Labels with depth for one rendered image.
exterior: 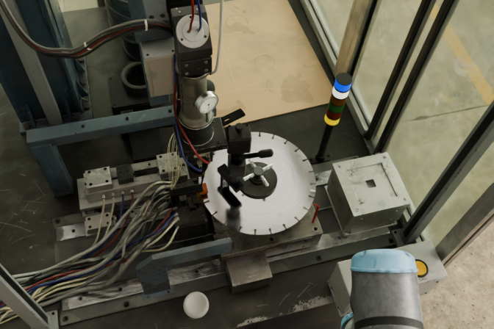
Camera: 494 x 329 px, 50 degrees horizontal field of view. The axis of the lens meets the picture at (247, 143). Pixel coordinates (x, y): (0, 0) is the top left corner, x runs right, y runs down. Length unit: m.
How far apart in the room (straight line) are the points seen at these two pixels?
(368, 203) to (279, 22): 0.91
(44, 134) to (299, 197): 0.71
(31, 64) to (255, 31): 0.88
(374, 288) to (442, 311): 1.58
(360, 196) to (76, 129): 0.82
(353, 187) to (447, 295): 1.08
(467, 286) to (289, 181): 1.31
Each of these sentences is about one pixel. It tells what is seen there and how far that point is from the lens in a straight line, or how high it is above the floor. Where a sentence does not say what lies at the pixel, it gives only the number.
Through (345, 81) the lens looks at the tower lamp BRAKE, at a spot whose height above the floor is 1.16.
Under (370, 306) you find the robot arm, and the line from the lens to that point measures 0.96.
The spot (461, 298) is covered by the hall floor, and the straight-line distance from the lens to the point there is 2.59.
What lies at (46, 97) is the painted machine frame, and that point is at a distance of 1.79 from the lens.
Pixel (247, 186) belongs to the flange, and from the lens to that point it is 1.48.
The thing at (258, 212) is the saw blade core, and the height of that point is 0.95.
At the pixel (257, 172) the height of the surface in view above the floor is 1.00.
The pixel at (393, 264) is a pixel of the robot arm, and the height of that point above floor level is 1.39.
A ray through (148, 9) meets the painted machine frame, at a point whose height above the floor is 1.52.
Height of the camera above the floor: 2.26
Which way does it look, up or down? 57 degrees down
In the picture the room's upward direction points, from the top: 5 degrees clockwise
